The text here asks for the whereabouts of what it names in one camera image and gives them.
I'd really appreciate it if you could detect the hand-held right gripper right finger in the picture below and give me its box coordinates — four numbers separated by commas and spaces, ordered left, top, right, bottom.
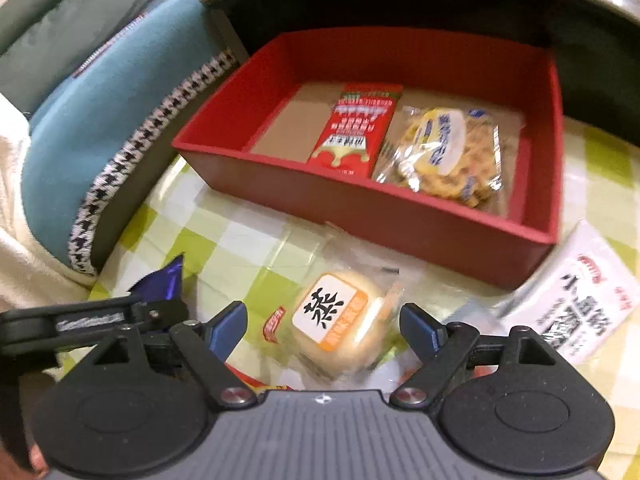
390, 302, 558, 409

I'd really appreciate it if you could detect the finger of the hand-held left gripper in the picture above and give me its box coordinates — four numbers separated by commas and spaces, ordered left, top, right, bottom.
117, 296, 190, 335

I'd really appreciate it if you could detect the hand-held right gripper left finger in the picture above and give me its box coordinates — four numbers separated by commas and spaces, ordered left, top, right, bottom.
92, 301, 258, 408

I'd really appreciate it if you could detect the purple snack packet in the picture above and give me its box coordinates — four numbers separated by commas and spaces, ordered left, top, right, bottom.
127, 254, 188, 313

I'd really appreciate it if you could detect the round cake packet orange label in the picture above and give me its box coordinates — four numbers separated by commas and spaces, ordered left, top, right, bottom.
250, 255, 407, 378

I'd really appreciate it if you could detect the red cardboard box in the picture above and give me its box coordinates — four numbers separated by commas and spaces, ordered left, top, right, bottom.
171, 30, 563, 291

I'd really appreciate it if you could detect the green checked tablecloth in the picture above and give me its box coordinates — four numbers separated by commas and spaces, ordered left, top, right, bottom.
57, 115, 640, 480

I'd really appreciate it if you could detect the white fleece blanket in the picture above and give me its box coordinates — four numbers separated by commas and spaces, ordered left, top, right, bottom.
0, 95, 98, 311

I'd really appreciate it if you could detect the white snack packet black print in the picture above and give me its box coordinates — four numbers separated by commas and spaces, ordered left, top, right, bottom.
500, 220, 640, 366

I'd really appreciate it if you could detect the clear cracker packet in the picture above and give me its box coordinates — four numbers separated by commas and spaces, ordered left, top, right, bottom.
372, 105, 513, 211

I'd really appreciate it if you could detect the teal sofa cover houndstooth trim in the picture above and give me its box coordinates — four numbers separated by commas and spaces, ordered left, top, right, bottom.
22, 0, 241, 281

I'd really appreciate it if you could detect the red snack packet white print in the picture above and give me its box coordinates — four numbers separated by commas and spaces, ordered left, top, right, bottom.
306, 84, 404, 178

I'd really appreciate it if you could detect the large grey-green sofa cushion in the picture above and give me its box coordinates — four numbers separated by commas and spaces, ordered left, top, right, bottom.
0, 0, 187, 106

